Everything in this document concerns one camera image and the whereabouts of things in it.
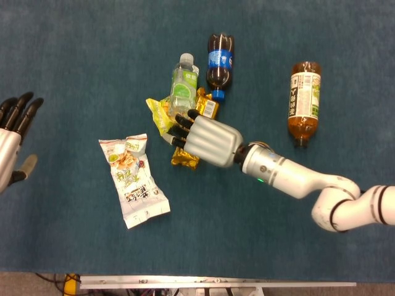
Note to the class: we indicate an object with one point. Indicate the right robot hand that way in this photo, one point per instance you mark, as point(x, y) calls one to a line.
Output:
point(213, 142)

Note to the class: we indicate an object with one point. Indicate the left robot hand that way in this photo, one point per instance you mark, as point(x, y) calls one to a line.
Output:
point(7, 145)

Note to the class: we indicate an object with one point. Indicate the gold foil biscuit pack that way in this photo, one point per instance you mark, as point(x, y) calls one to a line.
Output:
point(207, 105)

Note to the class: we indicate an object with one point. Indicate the clear water bottle green label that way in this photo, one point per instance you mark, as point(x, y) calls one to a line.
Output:
point(183, 89)

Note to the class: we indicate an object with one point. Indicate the yellow-green chip bag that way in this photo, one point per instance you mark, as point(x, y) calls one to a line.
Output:
point(157, 114)

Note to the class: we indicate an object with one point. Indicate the cola bottle blue label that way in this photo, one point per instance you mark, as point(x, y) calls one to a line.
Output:
point(219, 58)

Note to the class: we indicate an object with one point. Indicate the white snack bag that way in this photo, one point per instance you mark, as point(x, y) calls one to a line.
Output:
point(135, 185)

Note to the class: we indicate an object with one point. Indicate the amber tea bottle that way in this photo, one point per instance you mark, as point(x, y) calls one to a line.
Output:
point(304, 98)

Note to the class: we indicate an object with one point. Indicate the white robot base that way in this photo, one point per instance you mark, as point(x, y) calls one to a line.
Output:
point(191, 293)

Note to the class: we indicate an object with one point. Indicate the teal felt table cloth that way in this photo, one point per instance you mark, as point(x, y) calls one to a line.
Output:
point(92, 253)

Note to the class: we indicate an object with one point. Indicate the yellow floor object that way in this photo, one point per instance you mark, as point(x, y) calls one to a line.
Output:
point(71, 286)

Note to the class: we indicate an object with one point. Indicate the aluminium frame rail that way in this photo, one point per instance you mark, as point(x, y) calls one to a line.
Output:
point(185, 282)

